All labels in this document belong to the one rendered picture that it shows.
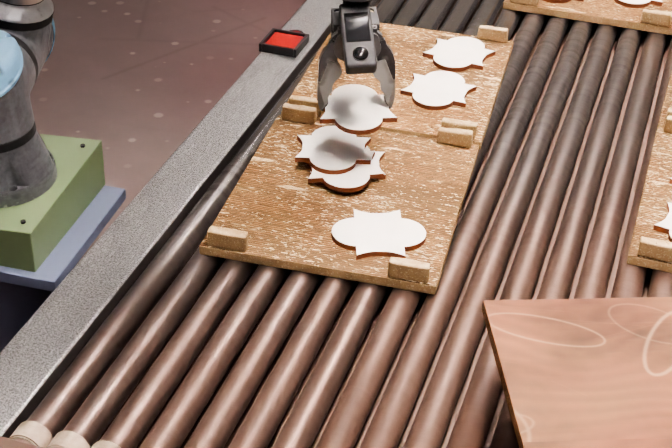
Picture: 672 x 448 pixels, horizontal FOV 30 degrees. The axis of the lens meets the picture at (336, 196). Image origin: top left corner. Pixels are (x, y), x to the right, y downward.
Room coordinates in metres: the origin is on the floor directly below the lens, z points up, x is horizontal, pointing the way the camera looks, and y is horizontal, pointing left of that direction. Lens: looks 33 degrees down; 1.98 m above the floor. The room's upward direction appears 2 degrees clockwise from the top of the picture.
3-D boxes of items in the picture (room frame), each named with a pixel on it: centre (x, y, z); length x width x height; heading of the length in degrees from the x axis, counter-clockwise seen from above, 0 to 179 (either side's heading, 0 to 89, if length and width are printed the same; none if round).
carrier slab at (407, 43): (2.05, -0.12, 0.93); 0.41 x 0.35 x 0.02; 167
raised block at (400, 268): (1.42, -0.11, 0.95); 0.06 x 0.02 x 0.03; 77
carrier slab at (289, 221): (1.64, -0.02, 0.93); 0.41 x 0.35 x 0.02; 167
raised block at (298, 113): (1.86, 0.07, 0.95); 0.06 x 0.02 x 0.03; 77
